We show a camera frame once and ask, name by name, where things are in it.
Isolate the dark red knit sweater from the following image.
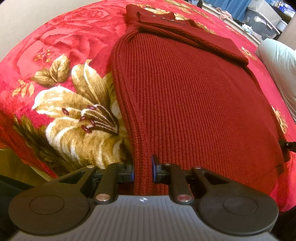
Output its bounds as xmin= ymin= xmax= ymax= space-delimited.
xmin=111 ymin=4 xmax=290 ymax=195

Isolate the green folded duvet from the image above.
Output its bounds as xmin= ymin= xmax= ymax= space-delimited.
xmin=255 ymin=39 xmax=295 ymax=118

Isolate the red floral bed blanket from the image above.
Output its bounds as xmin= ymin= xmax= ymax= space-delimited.
xmin=1 ymin=1 xmax=295 ymax=212

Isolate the grey plastic storage bin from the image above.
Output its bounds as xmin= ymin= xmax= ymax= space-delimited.
xmin=242 ymin=8 xmax=281 ymax=41

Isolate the dark shelf with items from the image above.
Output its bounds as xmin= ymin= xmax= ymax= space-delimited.
xmin=266 ymin=1 xmax=295 ymax=25

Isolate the blue window curtain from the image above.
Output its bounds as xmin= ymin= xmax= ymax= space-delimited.
xmin=205 ymin=0 xmax=251 ymax=22

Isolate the pink cloth on sill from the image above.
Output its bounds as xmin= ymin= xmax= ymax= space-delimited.
xmin=216 ymin=7 xmax=233 ymax=20

